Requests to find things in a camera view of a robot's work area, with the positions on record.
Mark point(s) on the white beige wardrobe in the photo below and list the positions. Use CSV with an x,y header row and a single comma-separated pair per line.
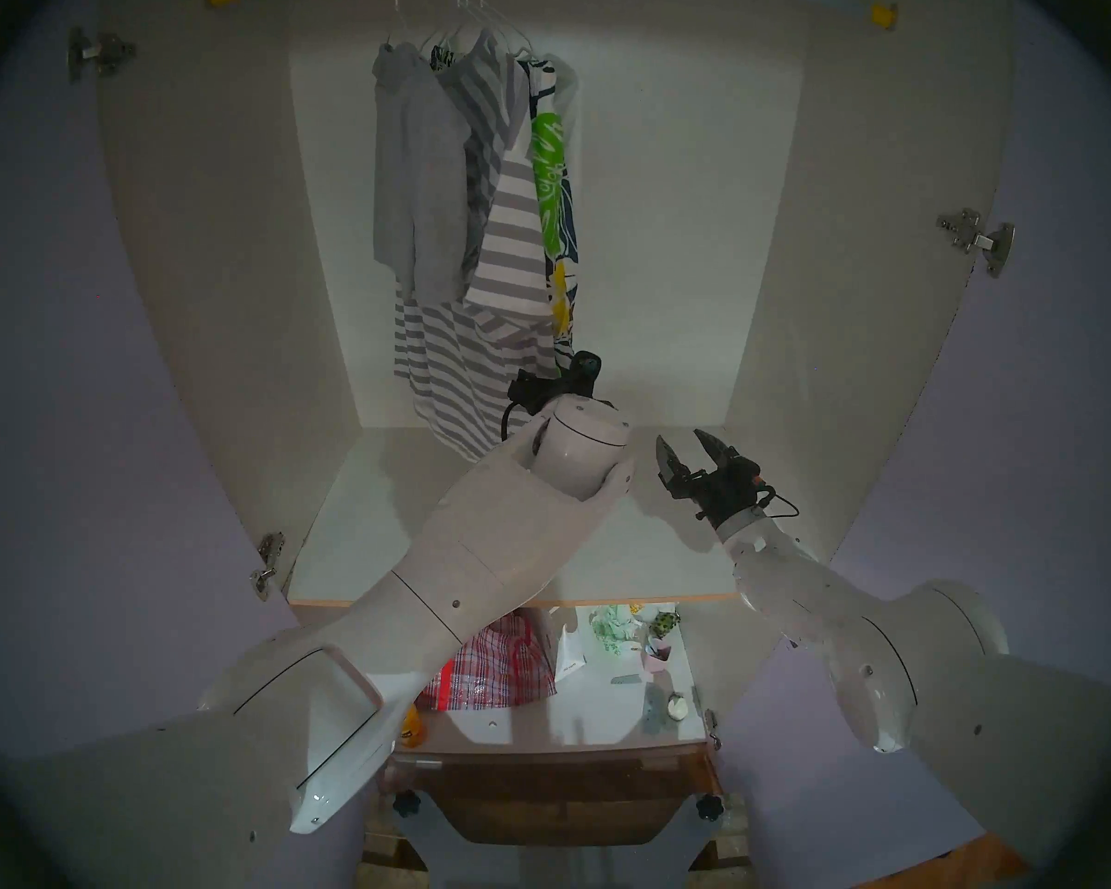
x,y
685,202

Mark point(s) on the tropical leaf print shorts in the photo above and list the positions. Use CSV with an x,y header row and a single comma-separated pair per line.
x,y
555,211

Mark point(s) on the silver door hinge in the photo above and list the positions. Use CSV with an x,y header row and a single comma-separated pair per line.
x,y
977,241
102,54
267,563
712,730

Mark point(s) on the grey blue small pouch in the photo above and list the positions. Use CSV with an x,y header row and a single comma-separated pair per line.
x,y
655,709

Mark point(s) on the red plaid woven bag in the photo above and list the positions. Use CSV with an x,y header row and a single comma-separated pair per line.
x,y
500,679

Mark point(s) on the grey white striped shirt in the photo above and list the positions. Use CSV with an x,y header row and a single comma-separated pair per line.
x,y
509,248

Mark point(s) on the orange juice bottle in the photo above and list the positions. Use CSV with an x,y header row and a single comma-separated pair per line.
x,y
415,728

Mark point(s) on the plain grey shirt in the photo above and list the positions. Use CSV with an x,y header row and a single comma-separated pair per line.
x,y
421,183

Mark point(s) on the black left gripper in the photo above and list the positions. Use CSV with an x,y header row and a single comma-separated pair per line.
x,y
583,373

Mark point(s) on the lilac wardrobe door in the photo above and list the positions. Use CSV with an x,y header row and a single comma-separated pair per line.
x,y
102,433
1055,433

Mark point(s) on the green white plastic bag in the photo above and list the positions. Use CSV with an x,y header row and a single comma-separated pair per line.
x,y
616,630

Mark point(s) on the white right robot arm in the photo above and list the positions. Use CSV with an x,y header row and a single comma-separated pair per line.
x,y
935,674

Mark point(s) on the black star knob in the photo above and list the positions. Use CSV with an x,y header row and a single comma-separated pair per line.
x,y
405,804
710,807

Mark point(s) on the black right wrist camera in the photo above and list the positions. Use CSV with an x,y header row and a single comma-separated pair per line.
x,y
755,475

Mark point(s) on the brown wooden base panel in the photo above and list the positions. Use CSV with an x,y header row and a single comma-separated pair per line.
x,y
555,785

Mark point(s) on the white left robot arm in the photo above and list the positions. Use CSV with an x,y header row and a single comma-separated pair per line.
x,y
444,572

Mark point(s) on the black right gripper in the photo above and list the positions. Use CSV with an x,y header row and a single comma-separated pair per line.
x,y
717,500

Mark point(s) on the small round white jar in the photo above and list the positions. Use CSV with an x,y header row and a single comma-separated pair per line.
x,y
677,707

